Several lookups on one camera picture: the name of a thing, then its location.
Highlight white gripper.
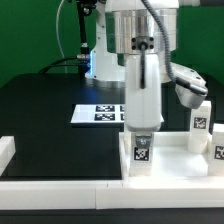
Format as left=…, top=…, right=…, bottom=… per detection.
left=124, top=54, right=162, bottom=149

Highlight white square table top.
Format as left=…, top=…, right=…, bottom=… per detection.
left=119, top=132, right=218, bottom=182

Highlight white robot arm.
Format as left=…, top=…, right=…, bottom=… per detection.
left=86, top=0, right=179, bottom=149

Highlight white paper with tags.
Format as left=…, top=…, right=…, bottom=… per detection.
left=70, top=103, right=165, bottom=124

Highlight white front obstacle bar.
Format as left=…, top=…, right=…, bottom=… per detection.
left=0, top=178, right=224, bottom=210

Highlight white left obstacle block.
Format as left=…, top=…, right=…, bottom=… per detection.
left=0, top=136, right=16, bottom=176

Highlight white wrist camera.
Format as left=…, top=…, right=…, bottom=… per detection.
left=171, top=63, right=208, bottom=109

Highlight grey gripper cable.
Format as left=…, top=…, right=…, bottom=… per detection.
left=139, top=0, right=209, bottom=96

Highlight black cable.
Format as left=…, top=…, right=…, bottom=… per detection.
left=39, top=55, right=83, bottom=75

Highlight black camera pole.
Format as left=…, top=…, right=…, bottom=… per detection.
left=75, top=0, right=98, bottom=78

